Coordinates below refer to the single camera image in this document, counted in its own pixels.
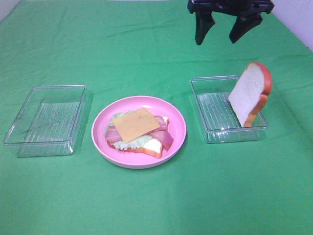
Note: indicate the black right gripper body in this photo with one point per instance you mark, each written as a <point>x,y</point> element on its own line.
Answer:
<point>231,7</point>

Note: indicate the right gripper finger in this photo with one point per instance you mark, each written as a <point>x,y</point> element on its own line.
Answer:
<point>243,25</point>
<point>204,22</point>

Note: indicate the bread slice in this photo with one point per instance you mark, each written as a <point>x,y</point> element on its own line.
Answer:
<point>250,93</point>
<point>152,148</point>

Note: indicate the bacon strip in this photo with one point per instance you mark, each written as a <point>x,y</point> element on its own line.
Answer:
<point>162,134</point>
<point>112,134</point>

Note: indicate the yellow cheese slice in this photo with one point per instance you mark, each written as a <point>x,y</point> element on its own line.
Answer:
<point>135,124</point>

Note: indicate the green lettuce leaf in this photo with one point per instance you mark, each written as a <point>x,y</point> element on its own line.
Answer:
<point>134,144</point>

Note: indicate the green tablecloth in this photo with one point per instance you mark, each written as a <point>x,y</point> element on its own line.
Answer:
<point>119,49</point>

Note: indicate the right clear plastic container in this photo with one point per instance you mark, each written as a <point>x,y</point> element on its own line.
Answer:
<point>218,121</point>

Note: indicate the clear plastic container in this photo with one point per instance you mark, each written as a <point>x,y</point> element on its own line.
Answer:
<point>218,121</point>
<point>49,122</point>

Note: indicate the pink round plate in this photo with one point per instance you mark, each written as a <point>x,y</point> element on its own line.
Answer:
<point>157,106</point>

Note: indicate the left clear plastic container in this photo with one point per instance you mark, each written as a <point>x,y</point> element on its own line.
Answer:
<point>49,122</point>

